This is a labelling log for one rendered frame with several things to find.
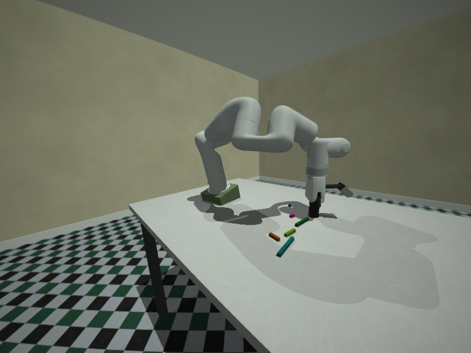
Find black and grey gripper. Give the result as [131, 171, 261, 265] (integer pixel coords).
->
[305, 174, 327, 218]

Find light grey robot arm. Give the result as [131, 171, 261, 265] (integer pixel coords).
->
[195, 97, 351, 195]

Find lime green rod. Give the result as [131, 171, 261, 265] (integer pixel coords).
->
[284, 228, 296, 237]

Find turquoise rod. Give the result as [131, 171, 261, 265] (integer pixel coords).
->
[277, 236, 294, 257]

